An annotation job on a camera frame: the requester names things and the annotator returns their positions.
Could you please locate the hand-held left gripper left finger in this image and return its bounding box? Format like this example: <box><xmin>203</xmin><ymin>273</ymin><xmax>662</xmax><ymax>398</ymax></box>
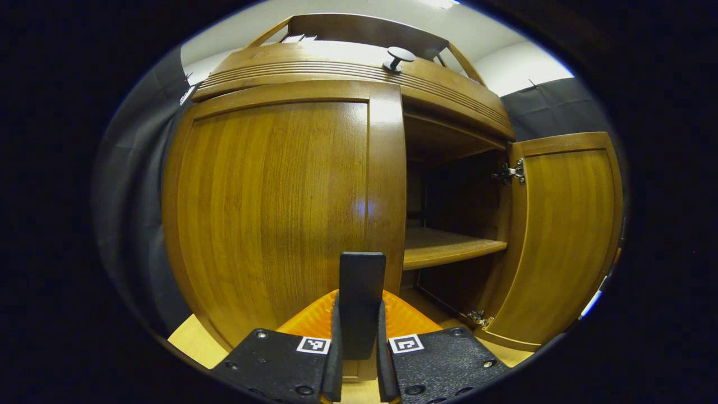
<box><xmin>210</xmin><ymin>289</ymin><xmax>344</xmax><ymax>404</ymax></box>

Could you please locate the wooden cabinet door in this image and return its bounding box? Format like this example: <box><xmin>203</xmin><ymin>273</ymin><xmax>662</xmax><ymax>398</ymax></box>
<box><xmin>162</xmin><ymin>80</ymin><xmax>408</xmax><ymax>382</ymax></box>
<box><xmin>476</xmin><ymin>131</ymin><xmax>624</xmax><ymax>352</ymax></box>

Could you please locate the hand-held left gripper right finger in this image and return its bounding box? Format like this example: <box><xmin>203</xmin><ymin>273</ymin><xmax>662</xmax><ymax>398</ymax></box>
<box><xmin>376</xmin><ymin>290</ymin><xmax>512</xmax><ymax>404</ymax></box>

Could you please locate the black round drawer knob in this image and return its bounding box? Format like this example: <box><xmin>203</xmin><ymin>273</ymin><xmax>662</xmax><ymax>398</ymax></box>
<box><xmin>383</xmin><ymin>47</ymin><xmax>416</xmax><ymax>72</ymax></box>

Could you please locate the black backdrop cloth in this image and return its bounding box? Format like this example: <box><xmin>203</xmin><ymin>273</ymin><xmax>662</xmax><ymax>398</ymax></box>
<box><xmin>91</xmin><ymin>48</ymin><xmax>615</xmax><ymax>337</ymax></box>

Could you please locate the wooden ribbed drawer front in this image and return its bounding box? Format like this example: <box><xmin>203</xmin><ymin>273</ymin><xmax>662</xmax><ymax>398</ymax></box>
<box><xmin>192</xmin><ymin>42</ymin><xmax>516</xmax><ymax>141</ymax></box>

